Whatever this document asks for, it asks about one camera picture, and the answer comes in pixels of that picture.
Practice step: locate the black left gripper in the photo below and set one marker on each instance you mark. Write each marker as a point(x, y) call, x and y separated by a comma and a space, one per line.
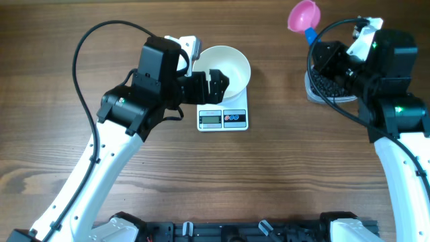
point(206, 87)

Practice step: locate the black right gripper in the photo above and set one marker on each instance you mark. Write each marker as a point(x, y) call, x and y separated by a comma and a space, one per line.
point(328, 54)

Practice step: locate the white bowl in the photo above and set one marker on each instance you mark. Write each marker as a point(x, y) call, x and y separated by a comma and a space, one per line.
point(231, 63)

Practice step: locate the white kitchen scale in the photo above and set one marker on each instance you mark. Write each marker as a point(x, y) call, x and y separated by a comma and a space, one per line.
point(229, 115)

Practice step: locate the pink scoop with blue handle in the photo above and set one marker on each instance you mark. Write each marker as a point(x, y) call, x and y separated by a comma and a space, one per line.
point(304, 18)

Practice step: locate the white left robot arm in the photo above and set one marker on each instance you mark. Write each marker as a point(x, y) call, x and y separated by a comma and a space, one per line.
point(162, 81)

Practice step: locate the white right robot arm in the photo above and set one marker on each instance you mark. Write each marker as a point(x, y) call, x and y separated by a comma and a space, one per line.
point(397, 121)

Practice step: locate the black beans in container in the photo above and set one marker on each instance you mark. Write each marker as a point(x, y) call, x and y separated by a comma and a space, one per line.
point(328, 88)

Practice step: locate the clear plastic bean container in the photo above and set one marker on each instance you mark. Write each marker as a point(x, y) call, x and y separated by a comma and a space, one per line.
point(316, 99)

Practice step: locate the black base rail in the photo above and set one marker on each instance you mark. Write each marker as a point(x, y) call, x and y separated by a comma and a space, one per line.
point(331, 226)

